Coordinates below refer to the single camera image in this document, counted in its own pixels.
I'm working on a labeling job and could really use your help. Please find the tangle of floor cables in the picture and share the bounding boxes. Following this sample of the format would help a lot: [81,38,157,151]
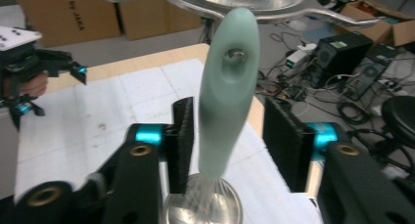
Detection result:
[255,31,415,174]

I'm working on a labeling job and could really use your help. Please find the whisk with pale green handle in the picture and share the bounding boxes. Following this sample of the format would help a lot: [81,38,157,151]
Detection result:
[181,6,261,224]

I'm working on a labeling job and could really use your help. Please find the low cardboard box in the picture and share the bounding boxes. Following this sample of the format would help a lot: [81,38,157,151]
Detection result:
[116,0,203,41]

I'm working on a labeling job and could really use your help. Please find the open cardboard box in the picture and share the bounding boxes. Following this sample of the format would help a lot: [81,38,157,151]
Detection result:
[338,0,415,48]

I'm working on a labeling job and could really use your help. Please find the white power strip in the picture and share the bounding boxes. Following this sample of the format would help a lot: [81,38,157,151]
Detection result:
[296,42,318,54]

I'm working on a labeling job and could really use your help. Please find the white device with green display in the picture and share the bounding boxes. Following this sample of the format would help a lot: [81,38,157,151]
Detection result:
[284,49,310,69]

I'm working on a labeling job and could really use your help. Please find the black computer tower with sticker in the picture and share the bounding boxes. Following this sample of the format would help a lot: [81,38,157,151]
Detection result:
[312,32,375,90]

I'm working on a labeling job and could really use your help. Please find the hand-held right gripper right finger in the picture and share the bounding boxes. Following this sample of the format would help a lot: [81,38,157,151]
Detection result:
[262,96,415,224]

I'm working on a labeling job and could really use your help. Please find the large printed cardboard box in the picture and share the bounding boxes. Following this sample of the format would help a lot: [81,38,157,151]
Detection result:
[10,0,122,49]

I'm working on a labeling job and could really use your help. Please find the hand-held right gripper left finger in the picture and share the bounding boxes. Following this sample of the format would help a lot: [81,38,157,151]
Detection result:
[97,96,196,224]

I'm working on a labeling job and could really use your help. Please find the black round stool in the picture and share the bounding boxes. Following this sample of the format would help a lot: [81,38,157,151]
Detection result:
[381,95,415,151]

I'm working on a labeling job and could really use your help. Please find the plain black computer tower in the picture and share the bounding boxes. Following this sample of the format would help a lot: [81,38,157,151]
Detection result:
[345,43,409,103]

